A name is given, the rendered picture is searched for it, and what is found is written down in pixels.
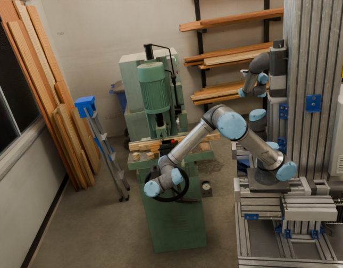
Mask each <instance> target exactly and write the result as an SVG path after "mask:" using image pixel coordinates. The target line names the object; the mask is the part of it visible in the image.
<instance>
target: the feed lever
mask: <svg viewBox="0 0 343 268"><path fill-rule="evenodd" d="M176 78H177V76H176V75H175V74H173V75H172V76H171V79H172V80H173V85H174V92H175V100H176V106H175V107H174V110H175V114H180V113H182V111H181V106H178V98H177V89H176V84H175V79H176Z"/></svg>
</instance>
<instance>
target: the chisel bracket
mask: <svg viewBox="0 0 343 268"><path fill-rule="evenodd" d="M161 133H162V135H163V137H167V130H166V123H165V121H164V126H162V127H158V126H157V124H156V134H157V138H163V137H160V134H161Z"/></svg>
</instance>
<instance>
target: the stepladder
mask: <svg viewBox="0 0 343 268"><path fill-rule="evenodd" d="M94 101H95V98H94V96H89V97H83V98H78V99H77V100H76V102H75V103H74V105H75V107H77V109H78V112H79V115H80V118H86V120H87V122H88V125H89V127H90V130H91V132H92V134H93V137H94V138H93V139H94V141H95V142H96V144H97V147H98V149H99V151H100V154H101V156H102V158H103V161H104V163H105V166H106V168H107V170H108V173H109V175H110V177H111V180H112V182H113V184H114V187H115V190H116V192H117V194H118V197H119V201H120V202H122V200H123V196H121V193H120V191H119V188H118V186H117V184H116V181H118V183H119V186H120V188H121V191H122V192H123V194H124V196H125V198H126V201H128V200H129V197H130V196H129V194H128V193H127V191H126V189H125V187H124V184H123V182H122V180H121V179H123V181H124V183H125V185H126V187H127V190H128V191H129V190H130V186H129V185H128V183H127V181H126V179H125V176H124V170H121V168H120V166H119V163H118V161H117V159H116V152H115V153H114V150H113V149H112V147H111V146H110V144H109V142H108V139H107V133H104V131H103V128H102V126H101V124H100V122H99V120H98V118H97V116H98V112H95V110H96V107H95V103H94ZM105 144H106V145H107V147H108V149H109V151H110V153H109V152H108V150H107V147H106V145H105ZM106 158H107V159H106ZM113 160H114V161H115V164H116V166H117V168H118V170H119V171H117V169H116V167H115V165H114V163H113ZM108 162H109V164H110V166H111V168H112V171H113V173H114V175H115V177H116V180H115V178H114V176H113V174H112V171H111V169H110V166H109V164H108Z"/></svg>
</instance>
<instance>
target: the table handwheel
mask: <svg viewBox="0 0 343 268"><path fill-rule="evenodd" d="M175 168H178V169H179V171H180V173H181V174H182V175H183V177H184V179H185V187H184V189H183V191H182V192H181V193H179V192H178V191H176V190H175V189H174V188H173V187H171V188H170V189H172V190H173V191H174V192H175V193H176V194H177V196H175V197H171V198H162V197H159V196H156V197H152V198H153V199H155V200H157V201H159V202H173V201H176V200H178V199H180V198H182V197H183V196H184V195H185V194H186V193H187V191H188V189H189V177H188V175H187V173H186V172H185V171H184V170H183V169H182V168H180V167H178V166H176V167H175ZM150 178H151V170H150V171H149V173H148V174H147V175H146V178H145V184H146V183H147V182H148V181H149V180H150Z"/></svg>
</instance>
